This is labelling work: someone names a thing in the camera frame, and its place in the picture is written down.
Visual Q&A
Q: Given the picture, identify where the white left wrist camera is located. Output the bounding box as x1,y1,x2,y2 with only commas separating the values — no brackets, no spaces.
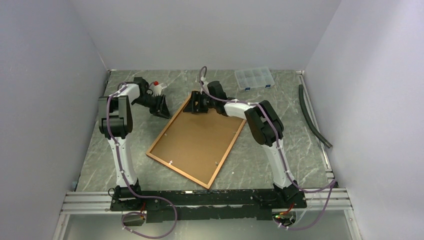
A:
149,81,168,97

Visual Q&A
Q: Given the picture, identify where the orange wooden picture frame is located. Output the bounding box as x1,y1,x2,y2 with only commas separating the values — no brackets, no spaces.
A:
146,91,248,190

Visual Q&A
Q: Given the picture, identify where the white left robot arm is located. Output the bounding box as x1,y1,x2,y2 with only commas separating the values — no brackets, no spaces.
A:
97,77,171,210

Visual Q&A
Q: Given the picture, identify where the black corrugated hose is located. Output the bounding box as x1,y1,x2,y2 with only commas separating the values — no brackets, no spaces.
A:
298,84,333,148

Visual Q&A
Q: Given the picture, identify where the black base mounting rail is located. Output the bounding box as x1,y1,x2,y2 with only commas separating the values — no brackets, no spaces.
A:
110,187,307,223

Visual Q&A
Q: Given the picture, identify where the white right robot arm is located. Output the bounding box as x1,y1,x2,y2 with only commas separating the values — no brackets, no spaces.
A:
183,77,299,208

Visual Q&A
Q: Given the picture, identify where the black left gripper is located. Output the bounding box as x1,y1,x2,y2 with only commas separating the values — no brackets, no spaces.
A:
133,93,172,120

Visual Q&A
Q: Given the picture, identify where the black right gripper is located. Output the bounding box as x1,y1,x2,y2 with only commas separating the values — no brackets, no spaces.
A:
183,91,217,114

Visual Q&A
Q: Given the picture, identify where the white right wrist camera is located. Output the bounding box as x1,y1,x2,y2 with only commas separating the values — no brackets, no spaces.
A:
199,76,209,94

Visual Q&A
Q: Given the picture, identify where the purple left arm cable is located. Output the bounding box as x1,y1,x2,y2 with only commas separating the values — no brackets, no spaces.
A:
105,82,179,239

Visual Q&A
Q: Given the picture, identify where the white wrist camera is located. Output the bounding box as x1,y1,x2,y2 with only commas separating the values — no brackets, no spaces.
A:
199,76,209,94
149,81,168,97

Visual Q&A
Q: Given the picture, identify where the clear plastic organizer box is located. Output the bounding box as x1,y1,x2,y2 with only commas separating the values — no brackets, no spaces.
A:
234,66,275,92

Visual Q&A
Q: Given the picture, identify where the brown frame backing board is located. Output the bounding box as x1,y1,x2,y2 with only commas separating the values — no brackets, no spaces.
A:
149,96,244,186

